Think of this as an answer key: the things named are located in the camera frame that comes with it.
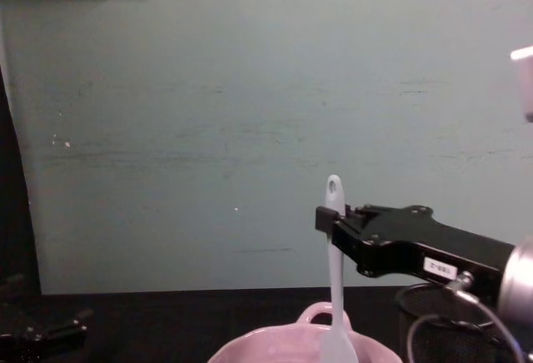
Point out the pale blue silicone spatula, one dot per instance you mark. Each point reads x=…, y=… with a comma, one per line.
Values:
x=337, y=296

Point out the black hanging cloth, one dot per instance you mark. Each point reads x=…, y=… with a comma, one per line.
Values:
x=14, y=213

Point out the black mesh utensil holder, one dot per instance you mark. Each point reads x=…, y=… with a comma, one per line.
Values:
x=454, y=338

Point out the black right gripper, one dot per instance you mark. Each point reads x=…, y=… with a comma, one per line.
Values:
x=420, y=230

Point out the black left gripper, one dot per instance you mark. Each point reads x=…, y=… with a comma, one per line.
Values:
x=33, y=342

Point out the black table cloth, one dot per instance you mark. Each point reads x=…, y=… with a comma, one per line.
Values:
x=187, y=325

